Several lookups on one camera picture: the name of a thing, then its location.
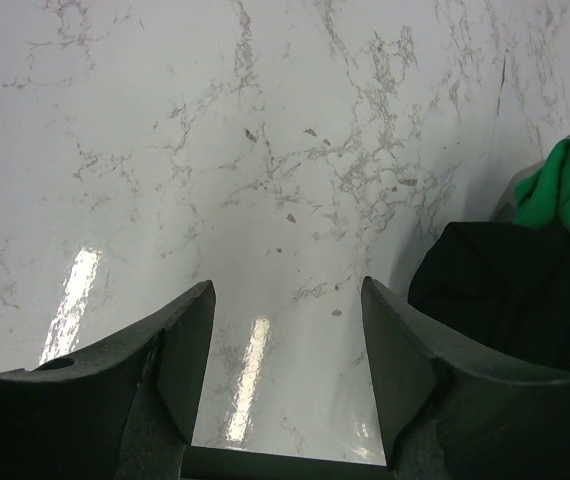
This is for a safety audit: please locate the clear plastic bin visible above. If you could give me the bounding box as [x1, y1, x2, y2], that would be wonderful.
[490, 135, 570, 222]

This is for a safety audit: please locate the black t shirt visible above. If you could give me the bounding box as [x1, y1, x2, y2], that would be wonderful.
[408, 222, 570, 371]

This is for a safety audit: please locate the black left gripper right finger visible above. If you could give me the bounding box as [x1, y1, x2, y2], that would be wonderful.
[361, 277, 570, 479]

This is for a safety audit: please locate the green t shirt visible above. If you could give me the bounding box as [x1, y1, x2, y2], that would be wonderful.
[513, 138, 570, 234]

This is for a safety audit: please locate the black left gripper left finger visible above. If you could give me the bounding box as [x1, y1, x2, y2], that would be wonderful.
[0, 281, 215, 479]

